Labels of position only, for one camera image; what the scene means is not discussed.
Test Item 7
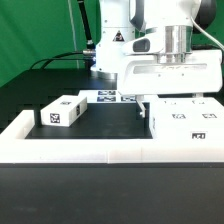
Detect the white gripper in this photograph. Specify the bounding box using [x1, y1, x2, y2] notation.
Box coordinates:
[117, 37, 222, 118]

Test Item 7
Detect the white cabinet body box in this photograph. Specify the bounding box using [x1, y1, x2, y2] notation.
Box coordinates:
[149, 107, 224, 145]

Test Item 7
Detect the white cabinet door panel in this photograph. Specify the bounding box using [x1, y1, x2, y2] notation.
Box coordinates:
[192, 97, 224, 120]

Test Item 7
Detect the white cabinet top block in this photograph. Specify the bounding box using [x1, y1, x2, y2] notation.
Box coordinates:
[41, 95, 87, 127]

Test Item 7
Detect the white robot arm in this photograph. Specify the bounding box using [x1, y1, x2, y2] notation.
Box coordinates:
[91, 0, 224, 107]

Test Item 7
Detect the white base tag plate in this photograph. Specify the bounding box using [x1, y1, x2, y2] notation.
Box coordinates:
[79, 90, 135, 103]

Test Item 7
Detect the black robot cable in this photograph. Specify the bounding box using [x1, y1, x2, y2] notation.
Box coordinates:
[29, 0, 98, 70]

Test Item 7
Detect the thin white cable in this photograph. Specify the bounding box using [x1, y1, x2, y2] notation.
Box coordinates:
[67, 0, 80, 70]

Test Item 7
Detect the white U-shaped obstacle wall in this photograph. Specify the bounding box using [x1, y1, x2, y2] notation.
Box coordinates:
[0, 110, 224, 164]

